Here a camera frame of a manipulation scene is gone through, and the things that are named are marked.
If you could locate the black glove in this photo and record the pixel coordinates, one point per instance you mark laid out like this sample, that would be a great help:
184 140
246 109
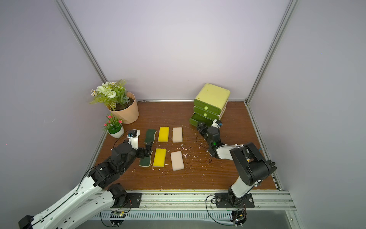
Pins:
270 166

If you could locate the yellow green sponge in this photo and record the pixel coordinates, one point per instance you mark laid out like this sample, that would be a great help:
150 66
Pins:
145 162
150 136

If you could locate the electronics board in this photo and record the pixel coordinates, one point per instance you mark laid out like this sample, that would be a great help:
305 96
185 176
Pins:
239 217
117 218

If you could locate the small white flower pot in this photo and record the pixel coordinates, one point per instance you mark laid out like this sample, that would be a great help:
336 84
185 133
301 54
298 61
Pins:
117 133

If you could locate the green drawer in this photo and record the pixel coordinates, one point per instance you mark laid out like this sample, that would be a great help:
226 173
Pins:
195 119
206 114
207 107

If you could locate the green pink drawer cabinet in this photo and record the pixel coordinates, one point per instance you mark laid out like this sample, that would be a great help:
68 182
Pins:
214 95

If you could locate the aluminium front rail frame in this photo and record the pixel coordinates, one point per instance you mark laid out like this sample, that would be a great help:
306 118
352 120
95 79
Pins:
200 205

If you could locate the yellow side up sponge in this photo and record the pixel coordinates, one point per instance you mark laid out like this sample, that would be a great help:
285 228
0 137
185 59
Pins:
163 134

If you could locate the white flowers green plant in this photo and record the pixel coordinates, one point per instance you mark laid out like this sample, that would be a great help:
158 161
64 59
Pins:
113 95

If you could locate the left electronics board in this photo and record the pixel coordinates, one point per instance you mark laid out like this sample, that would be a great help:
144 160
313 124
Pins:
117 218

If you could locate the large yellow sponge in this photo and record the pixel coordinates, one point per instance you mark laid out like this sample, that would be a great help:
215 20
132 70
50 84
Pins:
159 158

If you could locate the beige sponge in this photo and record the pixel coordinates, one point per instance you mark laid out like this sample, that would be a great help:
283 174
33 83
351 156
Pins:
177 161
177 135

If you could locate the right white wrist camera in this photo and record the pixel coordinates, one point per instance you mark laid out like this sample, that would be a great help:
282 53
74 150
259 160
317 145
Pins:
216 123

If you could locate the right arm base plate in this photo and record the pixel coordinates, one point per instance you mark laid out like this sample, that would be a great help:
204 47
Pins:
228 200

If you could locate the pink flowers small plant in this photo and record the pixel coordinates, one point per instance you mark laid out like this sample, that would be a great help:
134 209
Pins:
113 124

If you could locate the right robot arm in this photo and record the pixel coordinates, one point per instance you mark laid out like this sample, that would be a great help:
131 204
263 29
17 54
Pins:
251 165

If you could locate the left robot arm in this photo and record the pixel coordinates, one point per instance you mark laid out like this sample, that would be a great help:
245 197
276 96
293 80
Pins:
96 192

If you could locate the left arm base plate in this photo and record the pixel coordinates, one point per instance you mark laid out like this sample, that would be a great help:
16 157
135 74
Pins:
131 200

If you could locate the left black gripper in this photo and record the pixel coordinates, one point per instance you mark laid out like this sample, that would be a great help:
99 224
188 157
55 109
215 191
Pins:
147 152

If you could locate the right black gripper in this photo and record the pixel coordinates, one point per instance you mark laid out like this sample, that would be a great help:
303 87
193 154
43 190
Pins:
206 130

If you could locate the right electronics board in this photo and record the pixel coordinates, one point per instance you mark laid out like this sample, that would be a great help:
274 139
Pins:
239 217

